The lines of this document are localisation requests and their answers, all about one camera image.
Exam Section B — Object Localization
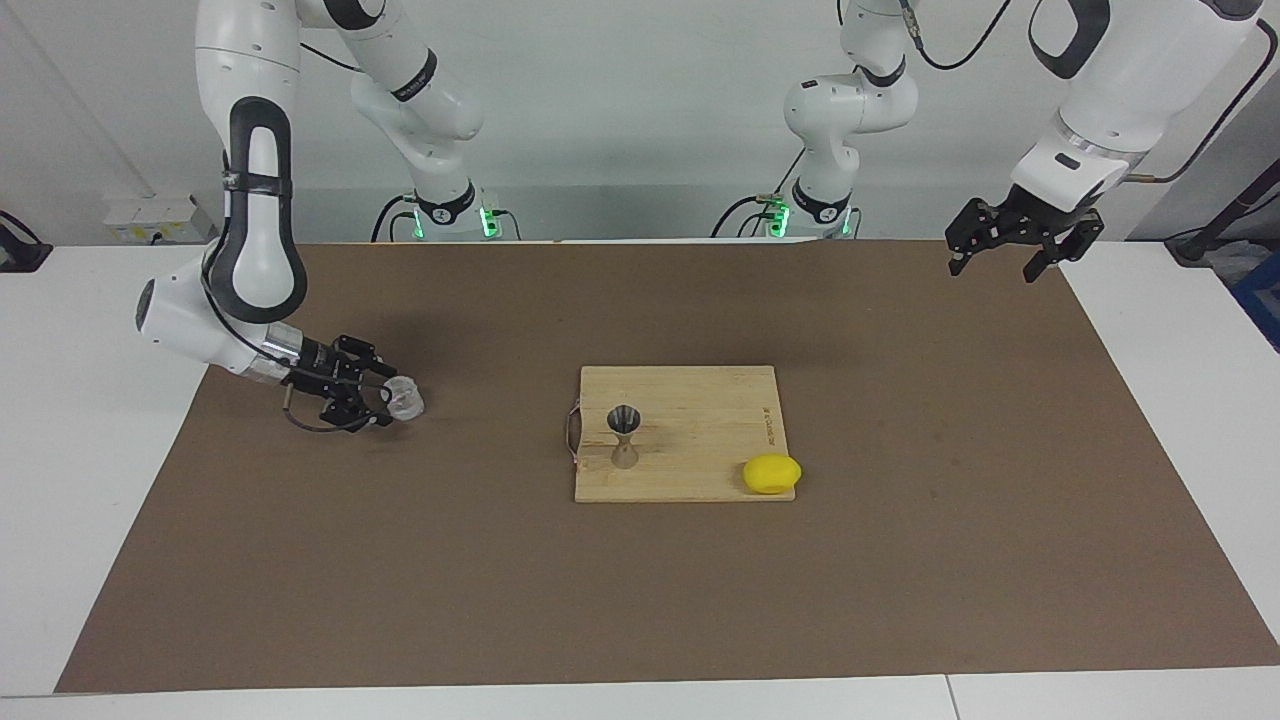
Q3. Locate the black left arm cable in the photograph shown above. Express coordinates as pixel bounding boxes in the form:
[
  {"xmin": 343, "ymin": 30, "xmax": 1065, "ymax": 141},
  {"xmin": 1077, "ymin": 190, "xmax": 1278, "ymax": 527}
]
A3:
[{"xmin": 895, "ymin": 0, "xmax": 1280, "ymax": 183}]

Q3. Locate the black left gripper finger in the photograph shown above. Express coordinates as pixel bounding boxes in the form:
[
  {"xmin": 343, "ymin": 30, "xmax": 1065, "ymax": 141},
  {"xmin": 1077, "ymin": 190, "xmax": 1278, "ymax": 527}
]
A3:
[
  {"xmin": 945, "ymin": 198, "xmax": 1011, "ymax": 276},
  {"xmin": 1022, "ymin": 215, "xmax": 1106, "ymax": 283}
]

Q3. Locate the blue box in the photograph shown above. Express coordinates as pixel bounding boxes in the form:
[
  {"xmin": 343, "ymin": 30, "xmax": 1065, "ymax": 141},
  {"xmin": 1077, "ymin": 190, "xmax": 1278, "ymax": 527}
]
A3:
[{"xmin": 1232, "ymin": 250, "xmax": 1280, "ymax": 353}]

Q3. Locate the bamboo cutting board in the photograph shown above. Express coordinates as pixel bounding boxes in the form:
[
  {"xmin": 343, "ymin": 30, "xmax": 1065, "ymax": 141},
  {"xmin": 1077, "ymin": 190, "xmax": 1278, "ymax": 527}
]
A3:
[{"xmin": 565, "ymin": 365, "xmax": 798, "ymax": 504}]

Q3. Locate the black angled stand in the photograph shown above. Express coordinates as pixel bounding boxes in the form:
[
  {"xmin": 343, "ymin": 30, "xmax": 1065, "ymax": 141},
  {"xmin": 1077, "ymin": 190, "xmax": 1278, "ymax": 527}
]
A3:
[{"xmin": 1165, "ymin": 165, "xmax": 1280, "ymax": 264}]

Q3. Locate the black base cable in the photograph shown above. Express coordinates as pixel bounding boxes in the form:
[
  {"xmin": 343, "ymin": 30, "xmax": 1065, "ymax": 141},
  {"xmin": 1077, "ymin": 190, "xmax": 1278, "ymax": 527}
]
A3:
[
  {"xmin": 371, "ymin": 193, "xmax": 419, "ymax": 244},
  {"xmin": 711, "ymin": 150, "xmax": 807, "ymax": 239}
]

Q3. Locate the small clear glass cup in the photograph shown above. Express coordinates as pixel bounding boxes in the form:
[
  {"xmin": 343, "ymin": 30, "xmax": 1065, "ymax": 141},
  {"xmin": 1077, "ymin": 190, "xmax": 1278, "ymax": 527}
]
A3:
[{"xmin": 385, "ymin": 376, "xmax": 426, "ymax": 421}]

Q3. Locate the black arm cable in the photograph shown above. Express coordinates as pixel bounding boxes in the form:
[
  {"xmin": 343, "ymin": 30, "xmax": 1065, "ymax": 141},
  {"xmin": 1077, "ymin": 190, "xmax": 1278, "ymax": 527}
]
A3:
[
  {"xmin": 895, "ymin": 0, "xmax": 1280, "ymax": 183},
  {"xmin": 283, "ymin": 385, "xmax": 391, "ymax": 434}
]

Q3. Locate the brown table mat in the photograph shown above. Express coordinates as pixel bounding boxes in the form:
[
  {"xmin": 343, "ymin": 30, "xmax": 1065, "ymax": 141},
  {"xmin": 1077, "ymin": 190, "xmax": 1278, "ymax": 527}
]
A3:
[{"xmin": 55, "ymin": 240, "xmax": 1280, "ymax": 694}]

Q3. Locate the black clamp stand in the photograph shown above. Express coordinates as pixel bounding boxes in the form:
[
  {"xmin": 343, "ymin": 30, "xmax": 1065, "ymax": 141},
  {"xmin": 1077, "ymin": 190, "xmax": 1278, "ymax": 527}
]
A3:
[{"xmin": 0, "ymin": 210, "xmax": 54, "ymax": 273}]

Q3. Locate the steel double jigger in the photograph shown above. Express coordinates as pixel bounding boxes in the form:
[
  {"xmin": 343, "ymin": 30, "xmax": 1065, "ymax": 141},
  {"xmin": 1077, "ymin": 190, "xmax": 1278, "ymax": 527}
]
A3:
[{"xmin": 607, "ymin": 405, "xmax": 643, "ymax": 471}]

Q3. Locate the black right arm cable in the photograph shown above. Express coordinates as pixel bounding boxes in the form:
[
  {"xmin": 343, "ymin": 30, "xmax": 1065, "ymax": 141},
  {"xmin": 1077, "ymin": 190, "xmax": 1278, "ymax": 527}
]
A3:
[{"xmin": 283, "ymin": 385, "xmax": 391, "ymax": 434}]

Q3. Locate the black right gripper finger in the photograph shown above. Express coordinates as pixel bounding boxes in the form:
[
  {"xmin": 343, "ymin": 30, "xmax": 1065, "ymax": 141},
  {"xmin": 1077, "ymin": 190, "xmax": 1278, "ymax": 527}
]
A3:
[
  {"xmin": 320, "ymin": 390, "xmax": 393, "ymax": 429},
  {"xmin": 335, "ymin": 335, "xmax": 399, "ymax": 379}
]

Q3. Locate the yellow lemon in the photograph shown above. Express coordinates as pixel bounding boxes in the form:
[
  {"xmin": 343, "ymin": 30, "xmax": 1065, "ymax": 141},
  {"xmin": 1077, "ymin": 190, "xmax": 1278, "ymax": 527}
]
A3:
[{"xmin": 742, "ymin": 454, "xmax": 803, "ymax": 497}]

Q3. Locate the white wall power socket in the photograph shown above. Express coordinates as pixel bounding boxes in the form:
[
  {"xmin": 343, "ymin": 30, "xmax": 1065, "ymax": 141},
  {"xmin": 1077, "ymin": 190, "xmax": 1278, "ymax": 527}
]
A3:
[{"xmin": 103, "ymin": 195, "xmax": 214, "ymax": 245}]

